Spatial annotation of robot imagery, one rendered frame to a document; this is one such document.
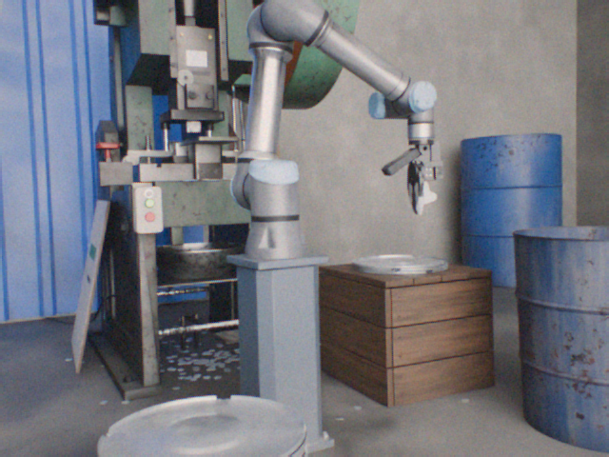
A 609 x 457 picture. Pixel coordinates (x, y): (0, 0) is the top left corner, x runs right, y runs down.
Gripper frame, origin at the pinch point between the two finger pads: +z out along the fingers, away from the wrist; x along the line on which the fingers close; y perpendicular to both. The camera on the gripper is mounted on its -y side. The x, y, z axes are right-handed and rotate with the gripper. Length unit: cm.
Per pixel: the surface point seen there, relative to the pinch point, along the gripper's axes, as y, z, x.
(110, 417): -87, 53, 6
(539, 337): 16.8, 30.2, -33.9
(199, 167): -60, -16, 39
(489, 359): 22, 45, 1
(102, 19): -90, -67, 55
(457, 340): 10.6, 38.1, -2.7
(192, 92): -61, -41, 44
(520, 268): 16.4, 14.6, -27.0
